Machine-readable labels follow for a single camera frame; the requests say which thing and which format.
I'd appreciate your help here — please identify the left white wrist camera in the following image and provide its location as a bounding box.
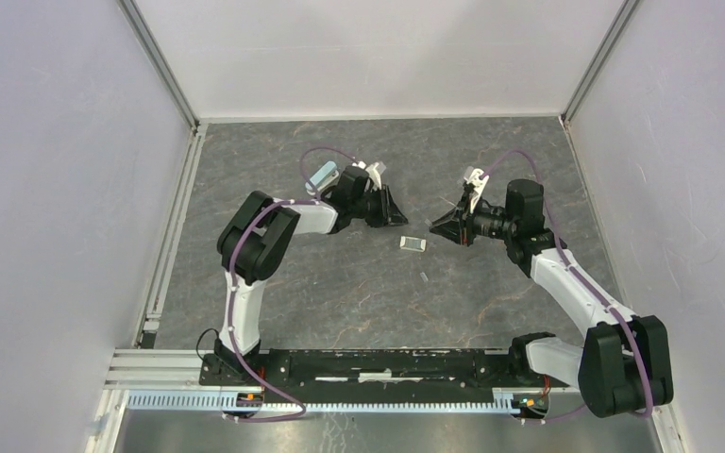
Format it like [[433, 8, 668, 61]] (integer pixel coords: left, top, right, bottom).
[[354, 160, 386, 190]]

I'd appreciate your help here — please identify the white slotted cable duct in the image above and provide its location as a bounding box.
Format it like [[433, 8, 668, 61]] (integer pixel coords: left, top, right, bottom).
[[126, 390, 547, 415]]

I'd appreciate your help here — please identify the light blue stapler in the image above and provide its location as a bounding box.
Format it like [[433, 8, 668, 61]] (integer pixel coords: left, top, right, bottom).
[[305, 160, 340, 196]]

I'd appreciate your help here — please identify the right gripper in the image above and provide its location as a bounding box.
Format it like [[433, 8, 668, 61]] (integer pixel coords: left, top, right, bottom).
[[430, 191, 516, 247]]

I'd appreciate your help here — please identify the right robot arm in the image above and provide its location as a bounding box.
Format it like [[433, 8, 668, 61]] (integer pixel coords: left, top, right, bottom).
[[430, 179, 674, 418]]

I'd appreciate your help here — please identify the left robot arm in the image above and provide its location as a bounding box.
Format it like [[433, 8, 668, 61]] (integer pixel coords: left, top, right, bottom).
[[214, 162, 408, 385]]

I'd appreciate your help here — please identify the white staple box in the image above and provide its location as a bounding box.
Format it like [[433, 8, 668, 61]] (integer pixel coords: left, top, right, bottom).
[[399, 236, 427, 253]]

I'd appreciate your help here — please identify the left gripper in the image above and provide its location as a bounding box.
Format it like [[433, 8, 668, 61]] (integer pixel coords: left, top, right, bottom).
[[350, 185, 409, 229]]

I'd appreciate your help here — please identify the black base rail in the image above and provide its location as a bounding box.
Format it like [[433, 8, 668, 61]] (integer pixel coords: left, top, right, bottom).
[[199, 348, 564, 404]]

